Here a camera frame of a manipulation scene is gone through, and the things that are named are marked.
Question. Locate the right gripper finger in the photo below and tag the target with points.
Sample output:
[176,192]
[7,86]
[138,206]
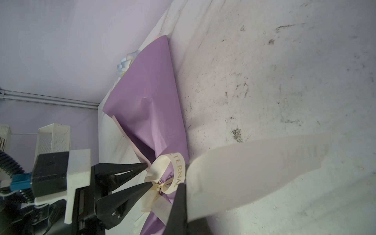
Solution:
[177,221]

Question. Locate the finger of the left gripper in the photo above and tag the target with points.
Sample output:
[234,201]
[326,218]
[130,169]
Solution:
[112,209]
[113,176]

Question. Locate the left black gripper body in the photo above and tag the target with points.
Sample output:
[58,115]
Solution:
[84,218]

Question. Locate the pink purple wrapping paper sheet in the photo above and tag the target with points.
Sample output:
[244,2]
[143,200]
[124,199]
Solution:
[145,106]

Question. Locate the white blue fake rose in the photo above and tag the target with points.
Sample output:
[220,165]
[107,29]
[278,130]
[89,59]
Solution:
[126,62]

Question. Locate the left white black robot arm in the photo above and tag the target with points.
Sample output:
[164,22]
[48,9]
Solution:
[19,215]

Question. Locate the white mesh lower shelf basket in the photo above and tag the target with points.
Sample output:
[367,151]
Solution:
[53,138]

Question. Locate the white mesh shelf basket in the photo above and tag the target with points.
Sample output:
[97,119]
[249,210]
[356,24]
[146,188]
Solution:
[5,137]
[53,138]

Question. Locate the white mesh upper shelf basket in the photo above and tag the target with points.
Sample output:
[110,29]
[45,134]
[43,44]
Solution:
[5,137]

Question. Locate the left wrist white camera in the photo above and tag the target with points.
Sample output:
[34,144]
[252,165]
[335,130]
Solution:
[56,176]

